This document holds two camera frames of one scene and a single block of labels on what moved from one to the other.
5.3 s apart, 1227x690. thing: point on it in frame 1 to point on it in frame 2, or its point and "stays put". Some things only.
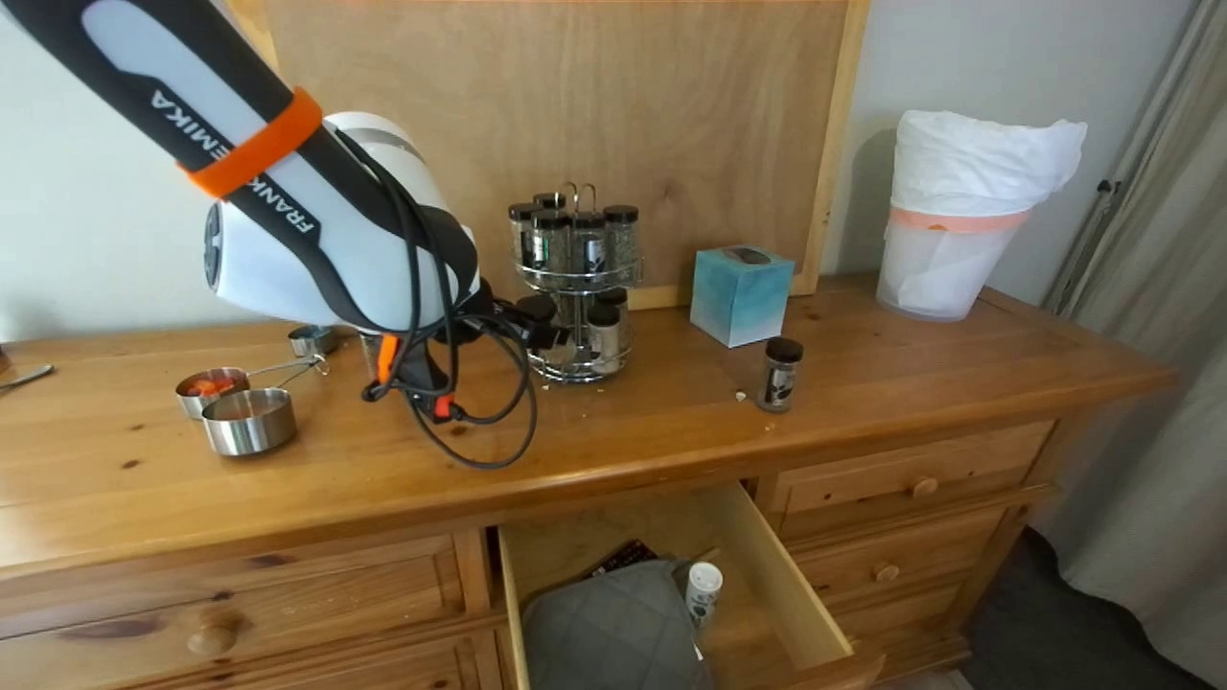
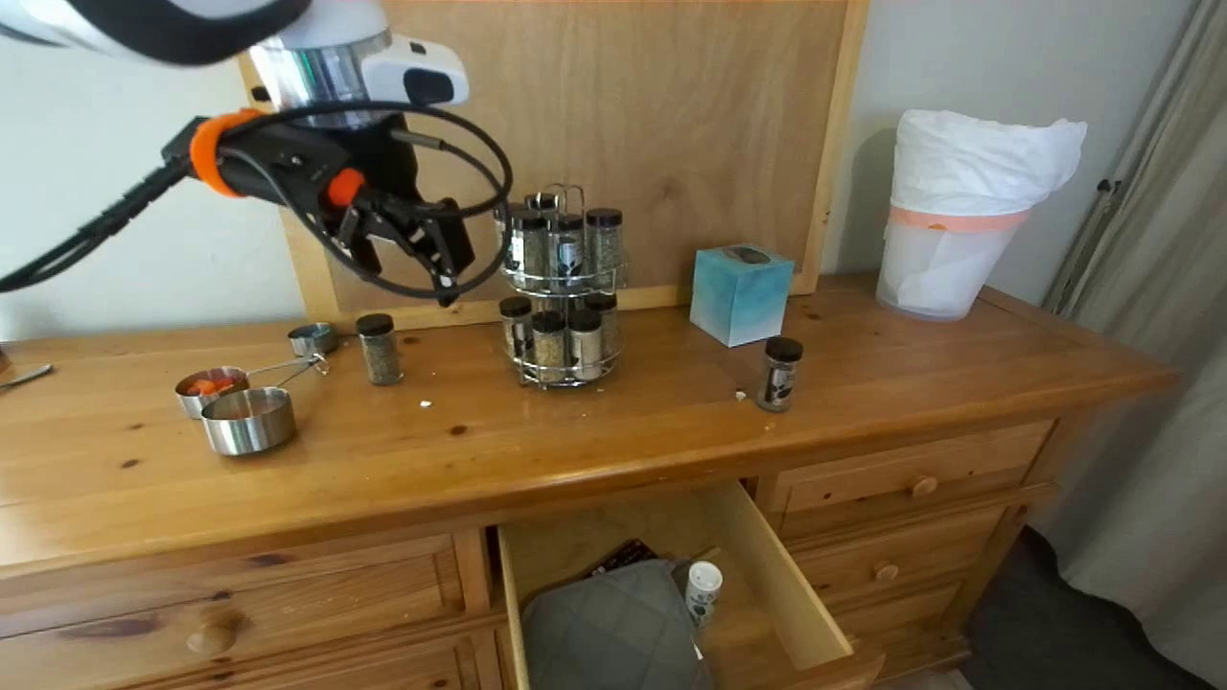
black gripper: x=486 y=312 to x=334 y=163
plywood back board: x=724 y=125 stays put
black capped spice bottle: x=781 y=381 stays put
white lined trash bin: x=959 y=189 stays put
